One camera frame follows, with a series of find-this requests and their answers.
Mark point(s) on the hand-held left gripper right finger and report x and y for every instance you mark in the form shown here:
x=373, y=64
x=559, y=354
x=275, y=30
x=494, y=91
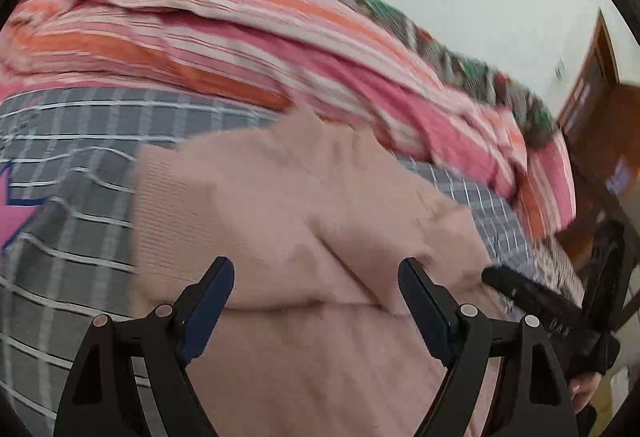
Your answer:
x=422, y=309

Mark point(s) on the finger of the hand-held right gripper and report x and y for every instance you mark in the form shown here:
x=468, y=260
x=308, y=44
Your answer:
x=520, y=289
x=610, y=262

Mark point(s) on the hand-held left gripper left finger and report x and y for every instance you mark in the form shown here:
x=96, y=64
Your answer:
x=212, y=304

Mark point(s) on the grey checked bed sheet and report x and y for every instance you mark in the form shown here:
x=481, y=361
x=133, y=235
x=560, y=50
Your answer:
x=65, y=132

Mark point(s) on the pink knit sweater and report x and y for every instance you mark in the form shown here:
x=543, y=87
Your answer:
x=300, y=197

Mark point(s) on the brown wooden door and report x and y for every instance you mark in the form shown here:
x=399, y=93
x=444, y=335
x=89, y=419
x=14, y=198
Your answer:
x=595, y=117

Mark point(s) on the person's right hand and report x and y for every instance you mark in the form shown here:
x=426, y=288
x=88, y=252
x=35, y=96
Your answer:
x=584, y=389

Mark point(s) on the pink orange striped blanket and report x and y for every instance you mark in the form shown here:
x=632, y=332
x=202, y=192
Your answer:
x=250, y=32

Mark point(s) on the patterned patchwork quilt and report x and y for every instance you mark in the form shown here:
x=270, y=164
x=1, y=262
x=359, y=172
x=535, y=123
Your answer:
x=450, y=57

